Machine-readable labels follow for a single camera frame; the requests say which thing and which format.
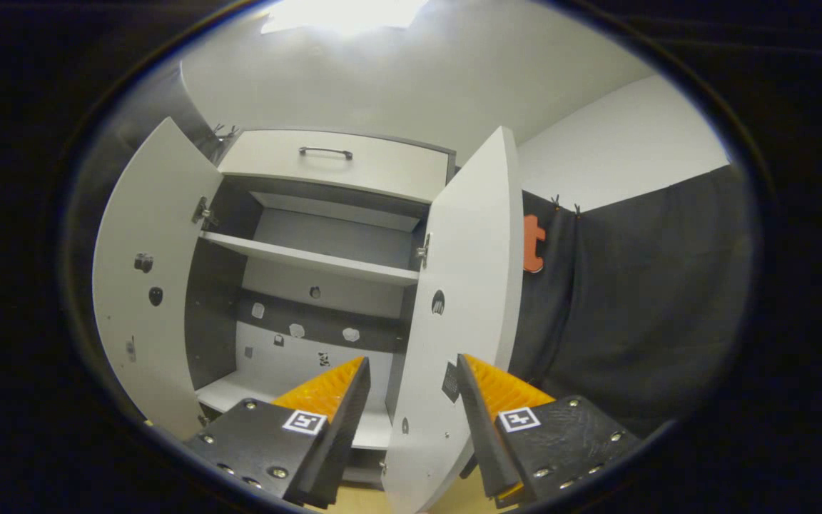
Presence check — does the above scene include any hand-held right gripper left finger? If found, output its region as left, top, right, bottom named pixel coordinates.
left=183, top=356, right=372, bottom=510

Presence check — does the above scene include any cabinet door with headphone sticker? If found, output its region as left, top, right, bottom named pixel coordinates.
left=381, top=126, right=524, bottom=514

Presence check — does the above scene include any white shoe cabinet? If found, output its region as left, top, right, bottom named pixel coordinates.
left=183, top=128, right=458, bottom=490

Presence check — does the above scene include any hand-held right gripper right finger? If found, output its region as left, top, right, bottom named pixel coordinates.
left=457, top=353, right=645, bottom=510

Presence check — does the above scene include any black backdrop cloth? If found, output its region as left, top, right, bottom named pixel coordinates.
left=507, top=163, right=758, bottom=440

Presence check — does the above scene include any ceiling light panel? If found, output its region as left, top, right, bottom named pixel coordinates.
left=261, top=0, right=430, bottom=36

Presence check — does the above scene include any white cabinet shelf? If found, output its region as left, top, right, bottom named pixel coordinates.
left=199, top=230, right=422, bottom=288

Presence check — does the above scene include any cabinet door with camera sticker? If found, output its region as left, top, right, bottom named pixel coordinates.
left=91, top=116, right=225, bottom=440

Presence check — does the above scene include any white cabinet drawer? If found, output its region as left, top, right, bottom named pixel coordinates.
left=218, top=129, right=457, bottom=204

